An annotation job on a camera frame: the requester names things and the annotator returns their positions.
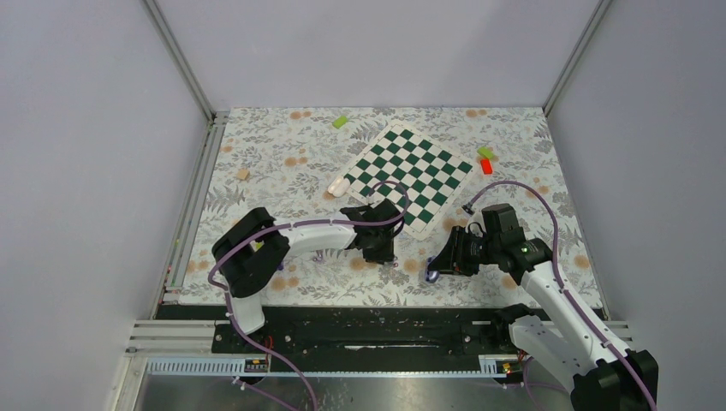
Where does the lime green block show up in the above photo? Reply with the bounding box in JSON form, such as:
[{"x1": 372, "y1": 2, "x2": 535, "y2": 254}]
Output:
[
  {"x1": 477, "y1": 146, "x2": 495, "y2": 159},
  {"x1": 332, "y1": 116, "x2": 348, "y2": 129}
]

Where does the floral patterned table mat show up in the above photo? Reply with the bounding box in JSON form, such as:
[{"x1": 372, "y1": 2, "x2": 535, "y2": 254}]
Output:
[{"x1": 178, "y1": 107, "x2": 603, "y2": 308}]

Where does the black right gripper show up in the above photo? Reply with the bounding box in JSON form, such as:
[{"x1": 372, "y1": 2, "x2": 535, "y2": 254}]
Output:
[{"x1": 428, "y1": 225, "x2": 501, "y2": 277}]

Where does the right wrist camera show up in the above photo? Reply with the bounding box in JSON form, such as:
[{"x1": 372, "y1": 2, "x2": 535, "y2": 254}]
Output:
[{"x1": 461, "y1": 202, "x2": 474, "y2": 216}]

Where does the lime green block right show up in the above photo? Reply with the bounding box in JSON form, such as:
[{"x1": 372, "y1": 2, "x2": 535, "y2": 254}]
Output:
[{"x1": 477, "y1": 146, "x2": 495, "y2": 159}]

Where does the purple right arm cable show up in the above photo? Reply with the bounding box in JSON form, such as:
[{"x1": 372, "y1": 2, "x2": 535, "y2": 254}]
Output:
[{"x1": 461, "y1": 180, "x2": 659, "y2": 411}]

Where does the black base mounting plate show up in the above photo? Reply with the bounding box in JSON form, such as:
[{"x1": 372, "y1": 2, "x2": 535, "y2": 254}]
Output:
[{"x1": 211, "y1": 307, "x2": 520, "y2": 366}]

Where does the aluminium frame post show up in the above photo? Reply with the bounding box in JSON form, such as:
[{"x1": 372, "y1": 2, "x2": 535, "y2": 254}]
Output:
[
  {"x1": 542, "y1": 0, "x2": 614, "y2": 117},
  {"x1": 140, "y1": 0, "x2": 216, "y2": 122}
]

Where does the white earbud charging case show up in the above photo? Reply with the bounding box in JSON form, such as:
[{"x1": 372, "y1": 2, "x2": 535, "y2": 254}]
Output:
[{"x1": 327, "y1": 176, "x2": 351, "y2": 198}]

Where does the left aluminium frame post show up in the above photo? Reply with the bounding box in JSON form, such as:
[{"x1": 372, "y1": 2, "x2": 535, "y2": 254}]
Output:
[{"x1": 140, "y1": 0, "x2": 216, "y2": 122}]

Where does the lime green block far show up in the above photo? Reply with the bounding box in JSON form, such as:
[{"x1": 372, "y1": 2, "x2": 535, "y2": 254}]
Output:
[{"x1": 332, "y1": 116, "x2": 348, "y2": 129}]

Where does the red block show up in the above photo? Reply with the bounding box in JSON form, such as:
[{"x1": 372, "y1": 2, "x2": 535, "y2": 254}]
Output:
[{"x1": 479, "y1": 158, "x2": 493, "y2": 176}]

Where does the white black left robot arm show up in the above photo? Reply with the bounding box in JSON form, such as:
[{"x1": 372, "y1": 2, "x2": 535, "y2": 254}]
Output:
[{"x1": 210, "y1": 200, "x2": 405, "y2": 352}]

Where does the right aluminium frame post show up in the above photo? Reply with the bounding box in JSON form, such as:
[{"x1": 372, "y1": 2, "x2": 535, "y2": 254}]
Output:
[{"x1": 542, "y1": 0, "x2": 614, "y2": 117}]

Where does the small wooden cube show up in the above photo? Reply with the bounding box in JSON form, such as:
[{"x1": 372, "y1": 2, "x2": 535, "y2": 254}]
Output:
[{"x1": 235, "y1": 169, "x2": 250, "y2": 181}]

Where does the green white chessboard mat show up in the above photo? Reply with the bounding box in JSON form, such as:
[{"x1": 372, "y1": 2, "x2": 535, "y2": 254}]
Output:
[{"x1": 341, "y1": 122, "x2": 476, "y2": 240}]

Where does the white slotted cable duct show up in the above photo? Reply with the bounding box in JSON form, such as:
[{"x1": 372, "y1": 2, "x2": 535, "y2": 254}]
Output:
[{"x1": 146, "y1": 355, "x2": 511, "y2": 378}]

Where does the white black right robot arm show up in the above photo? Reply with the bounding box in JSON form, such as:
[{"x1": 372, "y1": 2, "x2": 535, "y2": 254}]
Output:
[{"x1": 424, "y1": 204, "x2": 658, "y2": 410}]

